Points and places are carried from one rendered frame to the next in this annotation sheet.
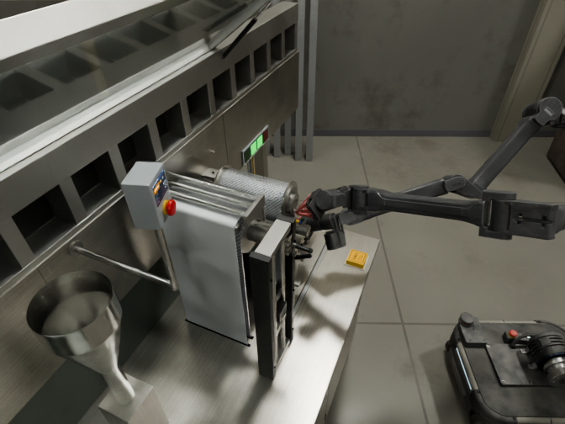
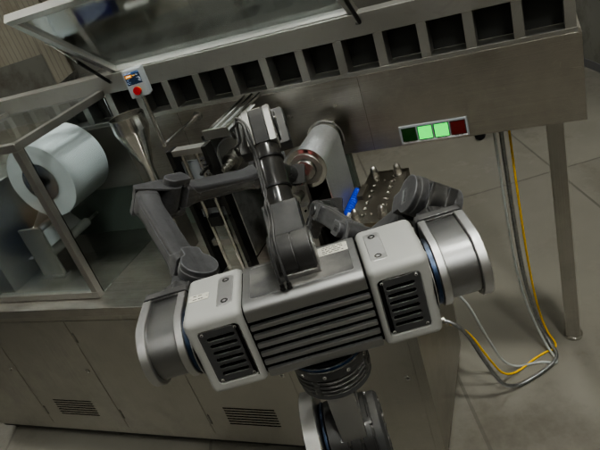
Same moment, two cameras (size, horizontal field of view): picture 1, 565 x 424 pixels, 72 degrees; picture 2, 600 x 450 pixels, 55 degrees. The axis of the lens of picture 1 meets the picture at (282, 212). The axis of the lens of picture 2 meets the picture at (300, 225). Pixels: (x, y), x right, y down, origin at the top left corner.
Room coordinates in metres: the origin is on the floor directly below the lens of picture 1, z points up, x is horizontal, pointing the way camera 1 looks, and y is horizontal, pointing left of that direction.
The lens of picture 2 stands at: (1.05, -1.89, 2.02)
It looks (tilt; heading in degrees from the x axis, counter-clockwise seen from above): 27 degrees down; 93
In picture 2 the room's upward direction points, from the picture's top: 19 degrees counter-clockwise
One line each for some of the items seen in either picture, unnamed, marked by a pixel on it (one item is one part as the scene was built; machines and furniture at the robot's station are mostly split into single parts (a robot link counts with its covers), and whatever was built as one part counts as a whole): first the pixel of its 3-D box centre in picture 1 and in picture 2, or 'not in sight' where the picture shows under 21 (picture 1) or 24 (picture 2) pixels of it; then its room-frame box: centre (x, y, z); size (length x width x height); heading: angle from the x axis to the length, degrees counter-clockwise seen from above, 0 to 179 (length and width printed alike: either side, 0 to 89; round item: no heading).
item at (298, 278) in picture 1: (294, 252); (309, 223); (0.99, -0.04, 1.05); 0.06 x 0.05 x 0.31; 66
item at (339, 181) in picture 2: not in sight; (341, 185); (1.14, 0.06, 1.11); 0.23 x 0.01 x 0.18; 66
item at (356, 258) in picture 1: (356, 258); not in sight; (1.09, -0.30, 0.91); 0.07 x 0.07 x 0.02; 66
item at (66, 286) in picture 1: (76, 310); (129, 122); (0.42, 0.37, 1.50); 0.14 x 0.14 x 0.06
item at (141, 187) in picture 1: (153, 196); (136, 82); (0.55, 0.23, 1.66); 0.07 x 0.07 x 0.10; 84
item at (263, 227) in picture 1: (261, 232); (233, 159); (0.80, 0.06, 1.34); 0.06 x 0.06 x 0.06; 66
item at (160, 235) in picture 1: (166, 254); (154, 120); (0.55, 0.24, 1.51); 0.02 x 0.02 x 0.20
